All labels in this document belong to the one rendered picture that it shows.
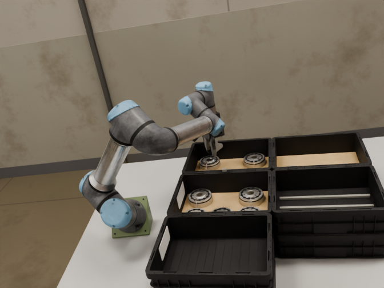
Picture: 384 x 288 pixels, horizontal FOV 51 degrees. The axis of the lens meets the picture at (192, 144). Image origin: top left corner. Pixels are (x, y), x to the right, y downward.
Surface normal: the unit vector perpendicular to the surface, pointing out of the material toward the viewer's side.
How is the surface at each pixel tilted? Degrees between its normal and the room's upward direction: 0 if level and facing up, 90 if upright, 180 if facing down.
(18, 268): 0
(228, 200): 0
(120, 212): 55
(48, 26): 90
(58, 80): 90
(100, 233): 0
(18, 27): 90
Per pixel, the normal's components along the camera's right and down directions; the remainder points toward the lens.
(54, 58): -0.08, 0.46
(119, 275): -0.16, -0.88
